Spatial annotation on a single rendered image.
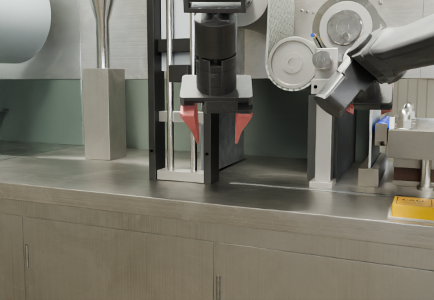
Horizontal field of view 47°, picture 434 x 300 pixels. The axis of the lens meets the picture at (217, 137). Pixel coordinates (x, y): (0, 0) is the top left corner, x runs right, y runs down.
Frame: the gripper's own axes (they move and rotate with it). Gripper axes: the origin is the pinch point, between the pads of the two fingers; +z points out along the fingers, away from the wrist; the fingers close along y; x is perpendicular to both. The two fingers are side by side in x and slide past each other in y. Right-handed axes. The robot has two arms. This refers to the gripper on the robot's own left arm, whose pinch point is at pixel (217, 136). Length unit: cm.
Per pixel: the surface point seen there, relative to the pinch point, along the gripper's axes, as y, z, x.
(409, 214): -32.5, 15.1, 1.5
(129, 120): 32, 52, -81
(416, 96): -140, 145, -250
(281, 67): -14.6, 10.7, -42.6
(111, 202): 22.5, 26.8, -13.8
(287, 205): -12.9, 20.3, -6.0
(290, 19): -19, 9, -66
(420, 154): -42, 19, -20
